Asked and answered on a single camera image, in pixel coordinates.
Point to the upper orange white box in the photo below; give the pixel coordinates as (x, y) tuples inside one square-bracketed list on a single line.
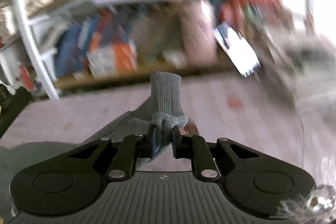
[(116, 59)]

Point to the grey sweater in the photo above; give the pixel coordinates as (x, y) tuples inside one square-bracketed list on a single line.
[(163, 109)]

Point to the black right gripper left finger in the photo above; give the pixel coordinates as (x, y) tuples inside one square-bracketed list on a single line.
[(72, 181)]

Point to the pink paper roll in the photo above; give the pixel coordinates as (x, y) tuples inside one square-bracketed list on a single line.
[(197, 18)]

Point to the pink cartoon desk mat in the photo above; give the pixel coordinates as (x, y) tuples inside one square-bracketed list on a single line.
[(221, 106)]

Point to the smartphone with lit screen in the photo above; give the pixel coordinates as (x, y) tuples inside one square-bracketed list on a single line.
[(237, 49)]

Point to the white wooden bookshelf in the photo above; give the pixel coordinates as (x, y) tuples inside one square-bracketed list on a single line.
[(31, 37)]

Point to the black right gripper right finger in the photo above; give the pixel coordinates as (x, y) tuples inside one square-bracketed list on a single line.
[(253, 181)]

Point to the row of leaning books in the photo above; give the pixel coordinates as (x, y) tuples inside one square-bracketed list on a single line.
[(102, 29)]

